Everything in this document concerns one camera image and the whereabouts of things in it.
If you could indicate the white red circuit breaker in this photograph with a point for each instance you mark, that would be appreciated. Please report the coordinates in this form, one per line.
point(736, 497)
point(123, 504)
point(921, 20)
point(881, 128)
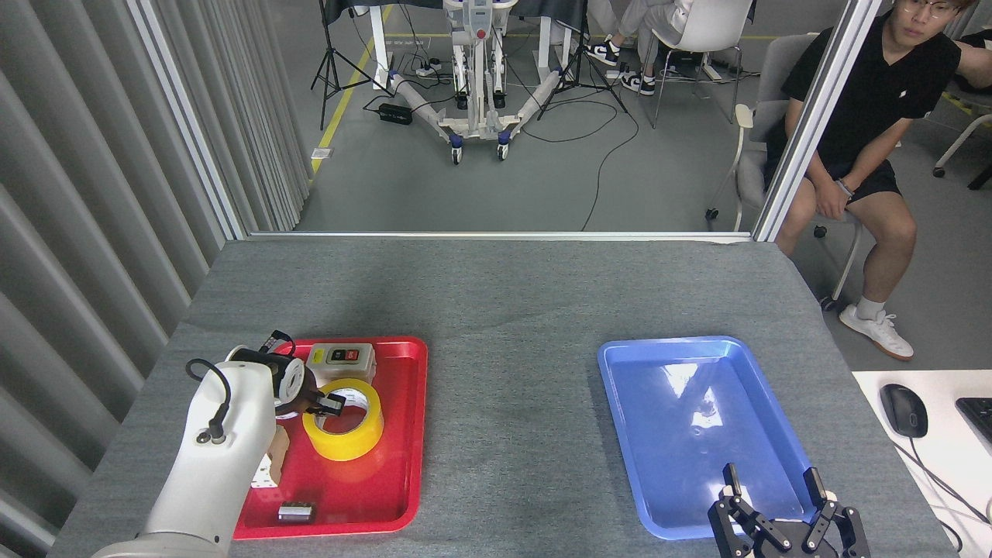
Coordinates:
point(273, 465)

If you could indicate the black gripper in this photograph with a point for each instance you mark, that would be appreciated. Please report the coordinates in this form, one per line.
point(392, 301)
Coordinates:
point(798, 546)
point(308, 391)

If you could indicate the red plastic tray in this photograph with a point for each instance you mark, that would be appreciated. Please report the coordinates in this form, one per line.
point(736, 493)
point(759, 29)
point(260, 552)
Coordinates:
point(387, 480)

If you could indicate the white two-button switch box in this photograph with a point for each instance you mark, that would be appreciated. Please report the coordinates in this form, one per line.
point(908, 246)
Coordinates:
point(349, 356)

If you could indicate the person with white shoe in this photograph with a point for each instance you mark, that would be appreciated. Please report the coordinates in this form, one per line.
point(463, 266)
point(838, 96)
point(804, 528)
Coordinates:
point(976, 66)

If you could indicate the blue plastic tray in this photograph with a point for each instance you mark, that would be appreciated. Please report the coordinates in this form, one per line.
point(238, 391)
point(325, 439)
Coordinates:
point(674, 465)

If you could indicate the black power adapter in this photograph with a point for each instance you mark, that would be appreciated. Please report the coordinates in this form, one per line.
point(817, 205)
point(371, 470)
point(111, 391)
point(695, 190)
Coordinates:
point(395, 114)

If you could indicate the grey white office chair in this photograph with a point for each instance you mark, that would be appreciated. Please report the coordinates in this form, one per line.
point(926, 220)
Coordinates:
point(775, 70)

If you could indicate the white shell chair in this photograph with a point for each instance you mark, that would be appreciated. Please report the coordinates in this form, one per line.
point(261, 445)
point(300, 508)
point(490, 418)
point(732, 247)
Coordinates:
point(709, 23)

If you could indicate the person on grey chair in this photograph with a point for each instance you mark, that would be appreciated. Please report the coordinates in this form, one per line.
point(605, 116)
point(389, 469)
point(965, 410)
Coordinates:
point(876, 85)

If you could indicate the silver aluminium post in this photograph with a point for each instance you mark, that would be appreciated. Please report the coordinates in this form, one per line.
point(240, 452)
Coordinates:
point(814, 116)

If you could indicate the grey felt table cloth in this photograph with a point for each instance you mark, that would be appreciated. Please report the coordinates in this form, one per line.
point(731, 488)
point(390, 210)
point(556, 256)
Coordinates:
point(504, 310)

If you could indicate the small silver black block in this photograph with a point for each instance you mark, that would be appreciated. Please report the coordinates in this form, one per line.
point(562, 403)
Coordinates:
point(296, 512)

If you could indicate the black keyboard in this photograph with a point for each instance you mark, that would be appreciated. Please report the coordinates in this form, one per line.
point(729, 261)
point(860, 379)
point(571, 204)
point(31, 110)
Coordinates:
point(978, 418)

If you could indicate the small white floor plate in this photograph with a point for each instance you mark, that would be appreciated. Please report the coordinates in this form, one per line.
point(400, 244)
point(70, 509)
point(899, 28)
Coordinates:
point(322, 153)

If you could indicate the white stand on wheels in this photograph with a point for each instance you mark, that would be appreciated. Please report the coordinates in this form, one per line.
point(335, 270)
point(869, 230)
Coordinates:
point(477, 116)

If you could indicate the person on white chair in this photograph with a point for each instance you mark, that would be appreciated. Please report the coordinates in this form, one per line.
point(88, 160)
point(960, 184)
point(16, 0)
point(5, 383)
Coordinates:
point(643, 15)

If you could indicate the white desk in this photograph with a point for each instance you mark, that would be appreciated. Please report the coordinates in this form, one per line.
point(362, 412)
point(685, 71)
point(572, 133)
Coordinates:
point(961, 480)

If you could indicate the black tripod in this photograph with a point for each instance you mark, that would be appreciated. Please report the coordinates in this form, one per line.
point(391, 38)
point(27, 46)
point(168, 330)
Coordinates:
point(577, 74)
point(332, 62)

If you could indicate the yellow tape roll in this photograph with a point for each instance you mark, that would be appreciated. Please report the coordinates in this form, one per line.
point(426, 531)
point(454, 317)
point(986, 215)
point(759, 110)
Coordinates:
point(349, 446)

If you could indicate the black computer mouse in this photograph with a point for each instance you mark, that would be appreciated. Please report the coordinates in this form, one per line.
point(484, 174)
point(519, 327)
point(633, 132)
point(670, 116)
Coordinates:
point(904, 411)

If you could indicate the silver aluminium rail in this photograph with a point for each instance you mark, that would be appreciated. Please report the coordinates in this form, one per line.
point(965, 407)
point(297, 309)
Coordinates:
point(504, 235)

